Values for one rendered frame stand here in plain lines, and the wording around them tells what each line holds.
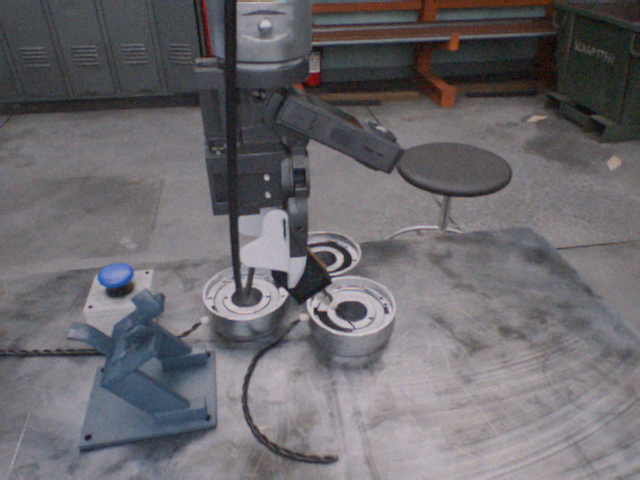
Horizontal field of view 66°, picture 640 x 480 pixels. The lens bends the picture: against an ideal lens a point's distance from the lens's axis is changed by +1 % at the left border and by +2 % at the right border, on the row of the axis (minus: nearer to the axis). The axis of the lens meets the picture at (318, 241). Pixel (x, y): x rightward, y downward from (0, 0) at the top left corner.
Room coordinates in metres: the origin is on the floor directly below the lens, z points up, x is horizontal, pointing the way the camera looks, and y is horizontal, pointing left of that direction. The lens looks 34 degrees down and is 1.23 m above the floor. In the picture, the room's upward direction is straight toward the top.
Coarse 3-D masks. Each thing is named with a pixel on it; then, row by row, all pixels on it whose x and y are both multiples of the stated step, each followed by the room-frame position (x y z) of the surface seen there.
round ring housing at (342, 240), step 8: (312, 232) 0.59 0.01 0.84; (320, 232) 0.59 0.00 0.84; (328, 232) 0.59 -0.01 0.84; (312, 240) 0.59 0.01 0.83; (320, 240) 0.59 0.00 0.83; (336, 240) 0.59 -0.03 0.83; (344, 240) 0.58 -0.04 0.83; (352, 240) 0.57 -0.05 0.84; (312, 248) 0.57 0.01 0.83; (320, 248) 0.57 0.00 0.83; (328, 248) 0.57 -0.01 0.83; (352, 248) 0.57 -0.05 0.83; (320, 256) 0.56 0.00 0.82; (328, 256) 0.56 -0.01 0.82; (336, 256) 0.55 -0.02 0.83; (352, 256) 0.55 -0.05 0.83; (360, 256) 0.53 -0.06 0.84; (328, 264) 0.56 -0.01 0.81; (336, 264) 0.53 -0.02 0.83; (352, 264) 0.53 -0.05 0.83; (336, 272) 0.50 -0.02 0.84; (344, 272) 0.50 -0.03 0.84; (352, 272) 0.51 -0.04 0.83
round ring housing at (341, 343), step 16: (336, 288) 0.48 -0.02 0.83; (352, 288) 0.48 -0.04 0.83; (368, 288) 0.48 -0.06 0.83; (384, 288) 0.46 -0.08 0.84; (352, 304) 0.46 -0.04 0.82; (368, 304) 0.45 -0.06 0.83; (384, 304) 0.45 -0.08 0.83; (336, 320) 0.42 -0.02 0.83; (368, 320) 0.42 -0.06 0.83; (384, 320) 0.42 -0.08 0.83; (320, 336) 0.40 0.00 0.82; (336, 336) 0.39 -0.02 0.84; (352, 336) 0.38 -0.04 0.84; (368, 336) 0.39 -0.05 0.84; (384, 336) 0.40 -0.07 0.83; (336, 352) 0.39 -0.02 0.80; (352, 352) 0.39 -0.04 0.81; (368, 352) 0.39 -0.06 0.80
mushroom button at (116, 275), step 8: (112, 264) 0.47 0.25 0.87; (120, 264) 0.47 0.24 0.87; (128, 264) 0.47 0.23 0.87; (104, 272) 0.45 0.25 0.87; (112, 272) 0.45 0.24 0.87; (120, 272) 0.45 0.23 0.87; (128, 272) 0.46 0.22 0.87; (104, 280) 0.44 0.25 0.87; (112, 280) 0.44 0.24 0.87; (120, 280) 0.44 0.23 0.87; (128, 280) 0.45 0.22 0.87; (120, 288) 0.45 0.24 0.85
